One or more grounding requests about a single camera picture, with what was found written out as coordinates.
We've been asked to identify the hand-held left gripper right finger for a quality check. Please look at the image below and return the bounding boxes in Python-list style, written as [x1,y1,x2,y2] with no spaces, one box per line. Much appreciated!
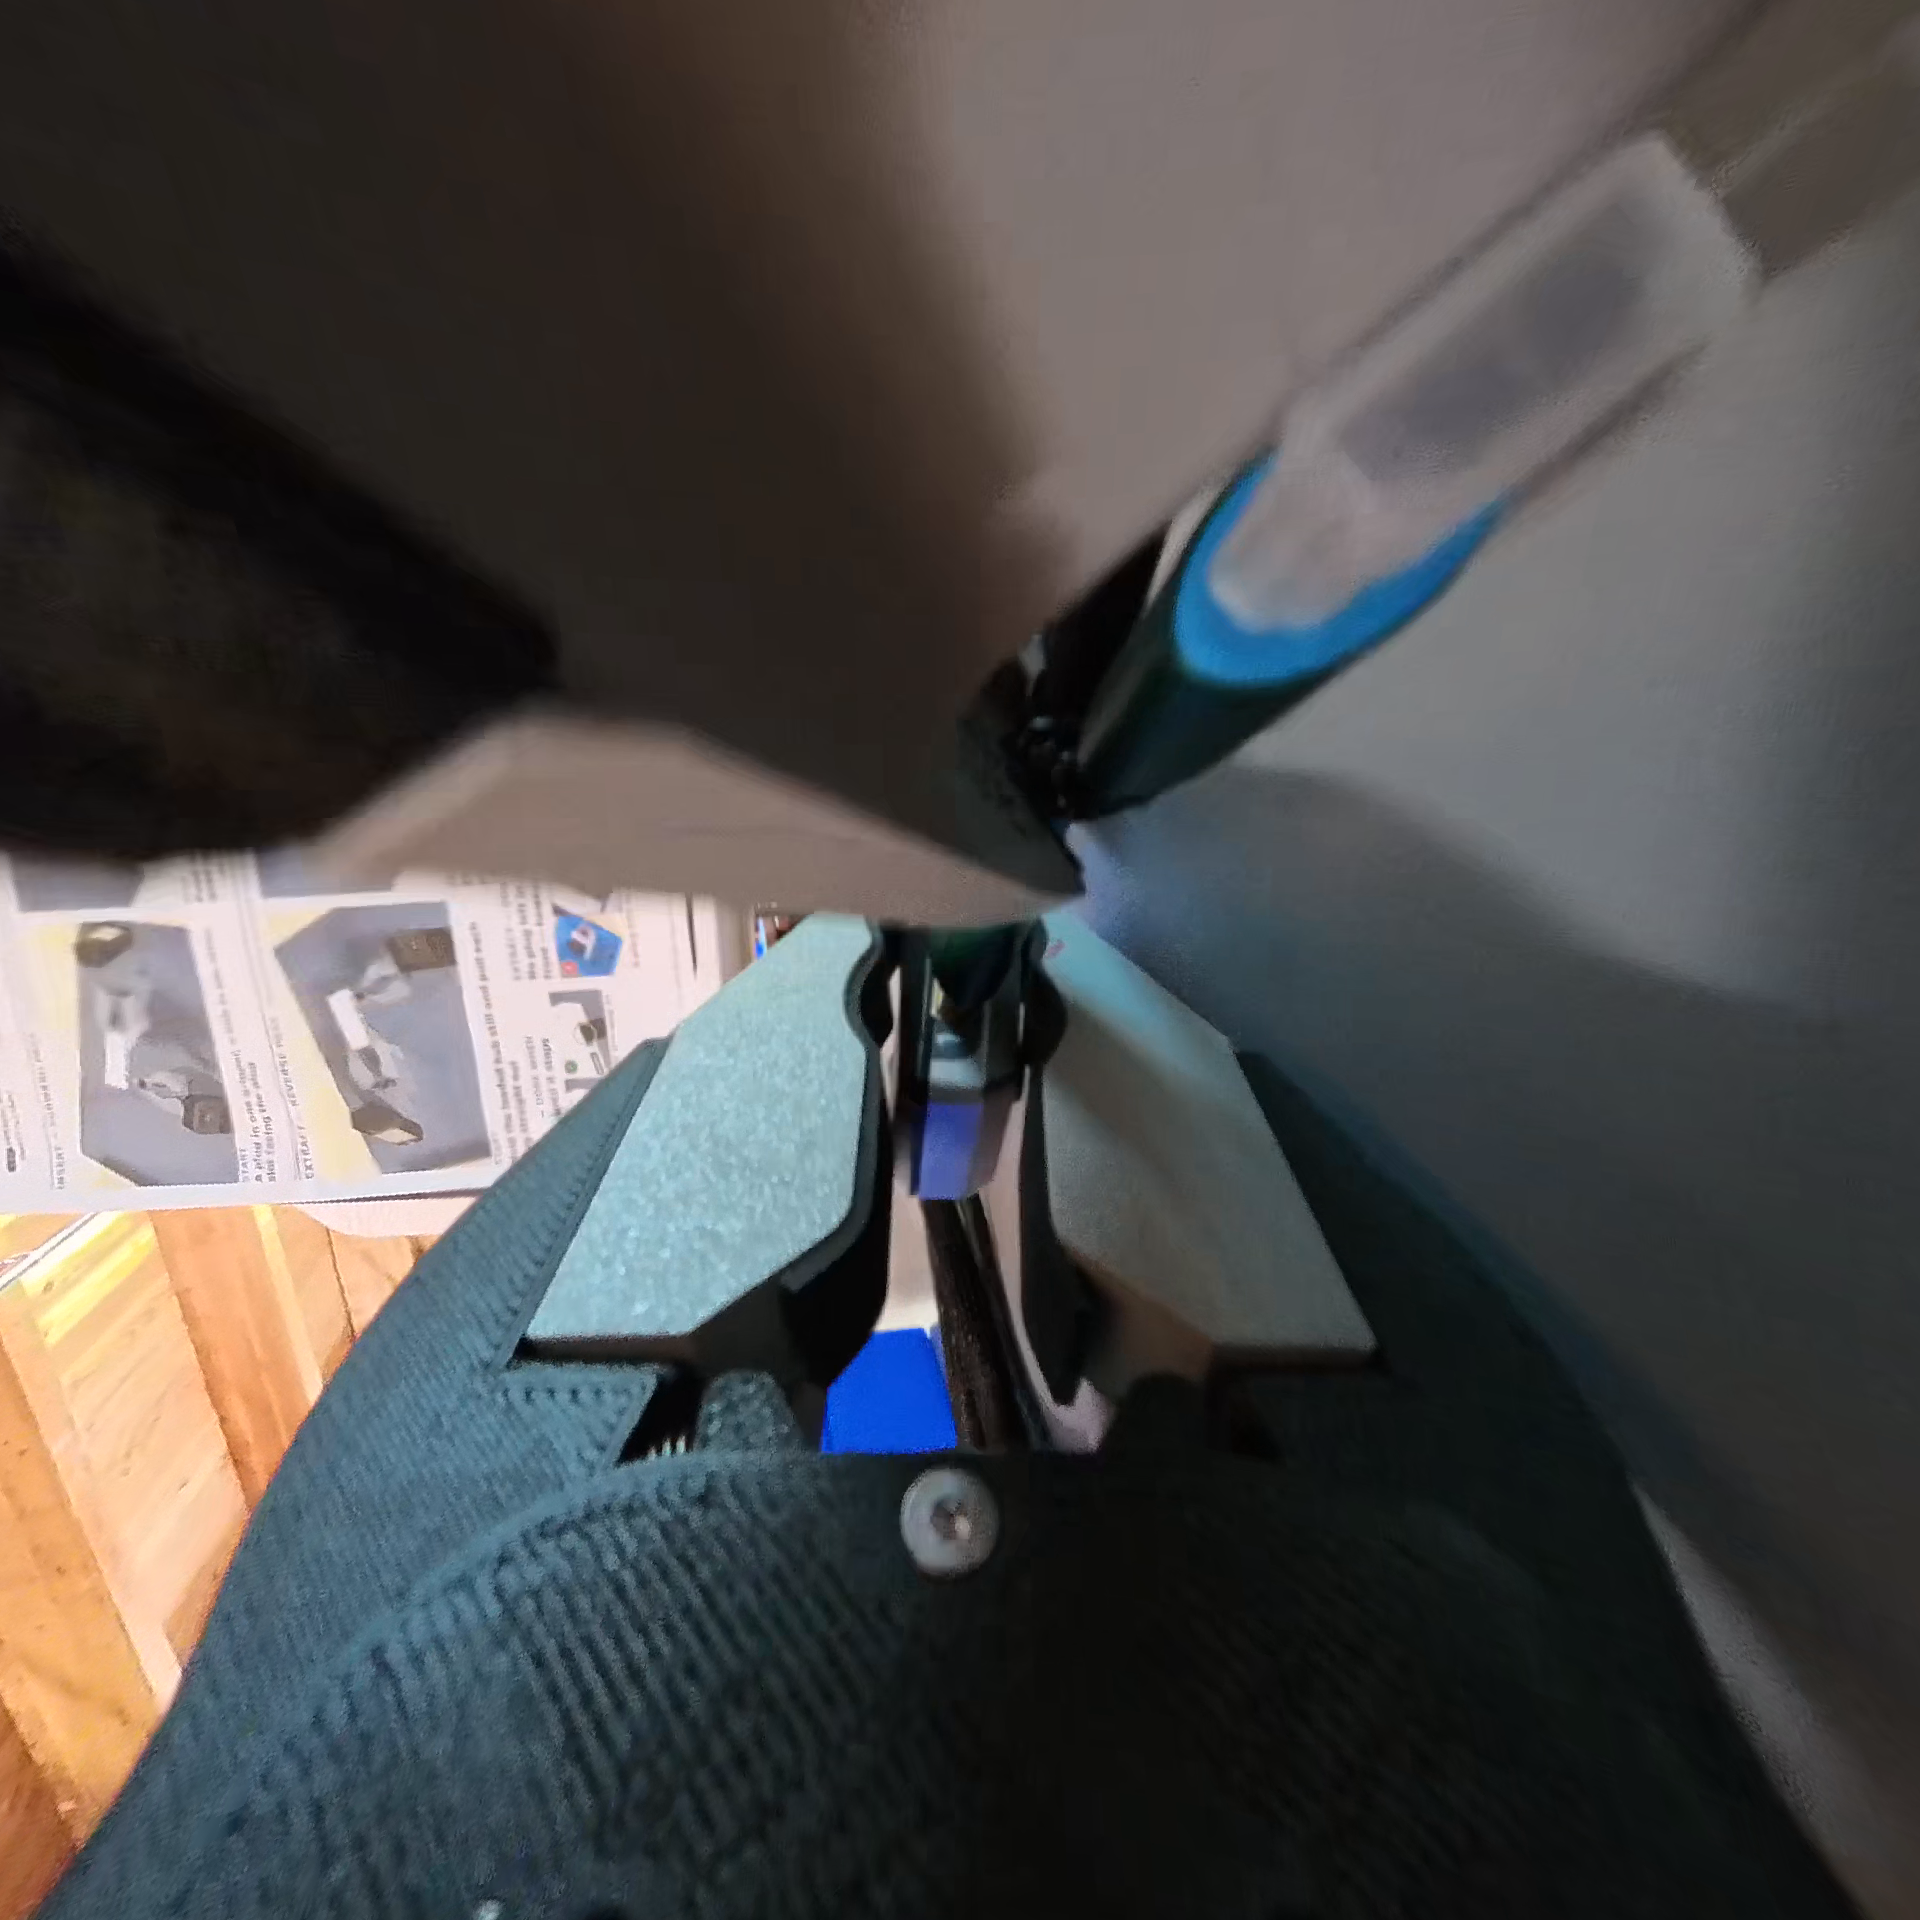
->
[1020,918,1381,1410]

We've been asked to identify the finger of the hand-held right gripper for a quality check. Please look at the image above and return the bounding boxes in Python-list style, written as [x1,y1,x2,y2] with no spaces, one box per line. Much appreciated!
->
[258,711,1090,923]
[0,0,1776,860]

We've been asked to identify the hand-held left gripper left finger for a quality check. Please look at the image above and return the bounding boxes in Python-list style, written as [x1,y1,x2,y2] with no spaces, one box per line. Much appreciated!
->
[522,913,894,1389]

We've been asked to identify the brushed metal hub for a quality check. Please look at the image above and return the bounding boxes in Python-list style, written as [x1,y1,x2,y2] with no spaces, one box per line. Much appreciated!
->
[891,922,1037,1201]

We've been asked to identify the thin black hub cable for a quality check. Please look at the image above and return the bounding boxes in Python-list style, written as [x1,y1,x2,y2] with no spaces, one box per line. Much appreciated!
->
[913,1192,1037,1450]

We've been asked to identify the blue storage bin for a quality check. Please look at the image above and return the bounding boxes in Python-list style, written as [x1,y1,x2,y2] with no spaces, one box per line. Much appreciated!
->
[822,1326,961,1454]

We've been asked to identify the black braided cable green plugs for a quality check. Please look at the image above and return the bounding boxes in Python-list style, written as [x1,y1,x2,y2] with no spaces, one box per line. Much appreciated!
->
[1049,131,1760,823]

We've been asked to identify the printed instruction sheet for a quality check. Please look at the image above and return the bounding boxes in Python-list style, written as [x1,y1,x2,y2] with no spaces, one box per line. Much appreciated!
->
[0,854,721,1217]

